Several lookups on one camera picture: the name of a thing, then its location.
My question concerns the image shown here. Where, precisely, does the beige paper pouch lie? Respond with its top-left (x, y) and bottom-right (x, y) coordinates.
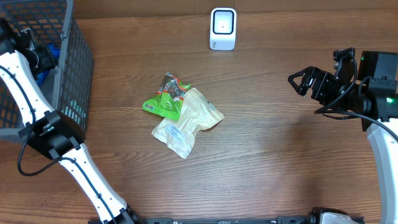
top-left (152, 88), bottom-right (224, 159)

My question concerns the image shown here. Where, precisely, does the blue Oreo cookie pack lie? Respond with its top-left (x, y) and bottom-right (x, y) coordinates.
top-left (36, 44), bottom-right (60, 86)

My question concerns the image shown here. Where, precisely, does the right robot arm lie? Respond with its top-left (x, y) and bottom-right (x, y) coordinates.
top-left (288, 47), bottom-right (397, 223)

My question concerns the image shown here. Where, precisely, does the white barcode scanner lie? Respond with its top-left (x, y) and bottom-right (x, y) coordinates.
top-left (210, 7), bottom-right (237, 51)

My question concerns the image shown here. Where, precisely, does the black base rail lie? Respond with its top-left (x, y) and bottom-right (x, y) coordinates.
top-left (88, 207), bottom-right (365, 224)

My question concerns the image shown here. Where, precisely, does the green snack packet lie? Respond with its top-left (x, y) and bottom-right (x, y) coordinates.
top-left (142, 72), bottom-right (191, 121)

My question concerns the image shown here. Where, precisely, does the grey plastic mesh basket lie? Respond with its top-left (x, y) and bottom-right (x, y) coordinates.
top-left (1, 0), bottom-right (94, 129)

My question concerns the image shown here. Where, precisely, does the teal snack packet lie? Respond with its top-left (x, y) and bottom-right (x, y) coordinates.
top-left (62, 100), bottom-right (86, 127)

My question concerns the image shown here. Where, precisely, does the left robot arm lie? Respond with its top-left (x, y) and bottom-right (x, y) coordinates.
top-left (1, 19), bottom-right (145, 223)

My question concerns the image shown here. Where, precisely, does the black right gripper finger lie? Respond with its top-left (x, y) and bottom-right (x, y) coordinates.
top-left (287, 66), bottom-right (315, 82)
top-left (290, 74), bottom-right (314, 96)

